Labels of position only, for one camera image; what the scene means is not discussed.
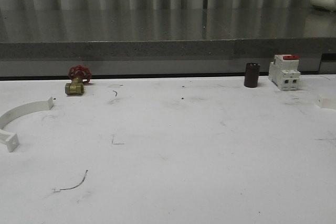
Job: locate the white half-ring pipe clamp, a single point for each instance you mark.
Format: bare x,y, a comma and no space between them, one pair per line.
10,139

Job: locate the dark brown pipe coupling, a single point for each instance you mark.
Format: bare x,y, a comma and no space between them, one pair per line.
251,75

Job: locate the brass valve red handwheel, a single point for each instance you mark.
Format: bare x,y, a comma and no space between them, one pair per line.
79,76

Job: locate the grey stone counter slab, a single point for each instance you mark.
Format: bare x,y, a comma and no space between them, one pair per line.
181,34

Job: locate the white circuit breaker red switch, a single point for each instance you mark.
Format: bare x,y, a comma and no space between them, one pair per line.
283,72

